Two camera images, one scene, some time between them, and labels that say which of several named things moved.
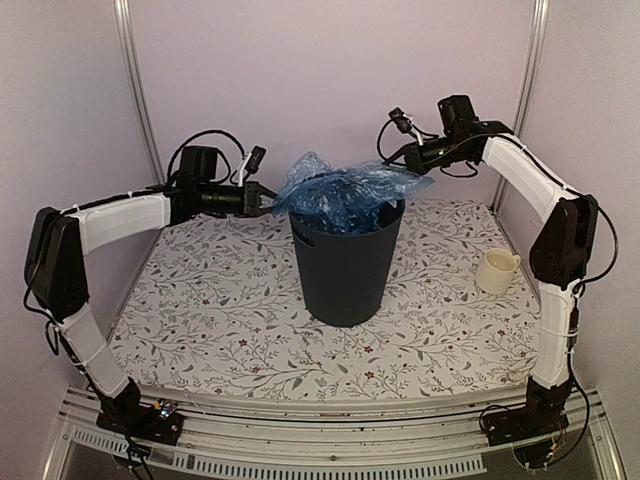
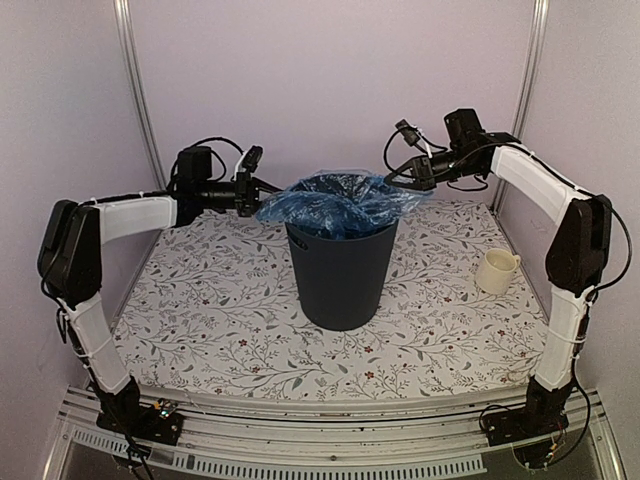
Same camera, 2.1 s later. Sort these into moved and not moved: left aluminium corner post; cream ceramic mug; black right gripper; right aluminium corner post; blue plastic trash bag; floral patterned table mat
Moved: black right gripper; blue plastic trash bag
Not moved: floral patterned table mat; right aluminium corner post; cream ceramic mug; left aluminium corner post
